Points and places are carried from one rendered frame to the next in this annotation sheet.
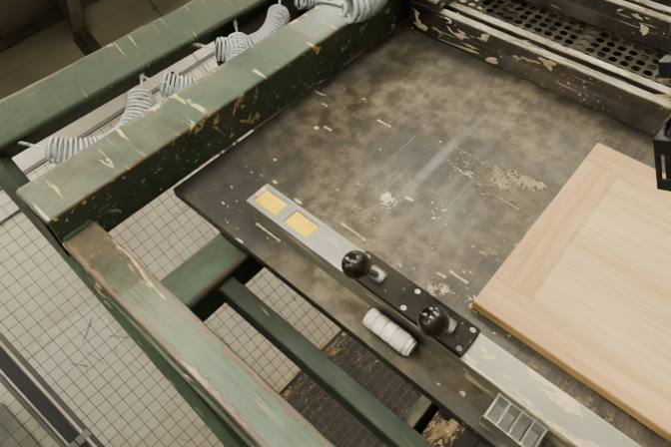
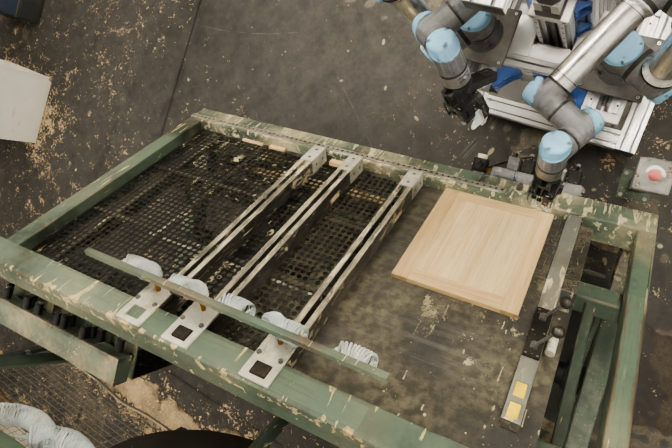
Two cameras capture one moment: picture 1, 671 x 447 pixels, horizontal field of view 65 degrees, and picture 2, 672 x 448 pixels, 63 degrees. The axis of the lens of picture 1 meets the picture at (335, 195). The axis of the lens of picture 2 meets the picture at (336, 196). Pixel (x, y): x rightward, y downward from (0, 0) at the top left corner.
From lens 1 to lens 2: 1.55 m
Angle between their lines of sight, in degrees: 69
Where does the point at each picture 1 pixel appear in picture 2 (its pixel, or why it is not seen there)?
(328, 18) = (338, 404)
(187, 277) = not seen: outside the picture
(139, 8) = not seen: outside the picture
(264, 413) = (626, 373)
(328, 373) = (574, 380)
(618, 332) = (503, 270)
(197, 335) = (615, 414)
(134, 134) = not seen: outside the picture
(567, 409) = (551, 282)
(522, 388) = (552, 294)
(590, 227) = (452, 277)
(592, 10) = (267, 269)
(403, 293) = (537, 334)
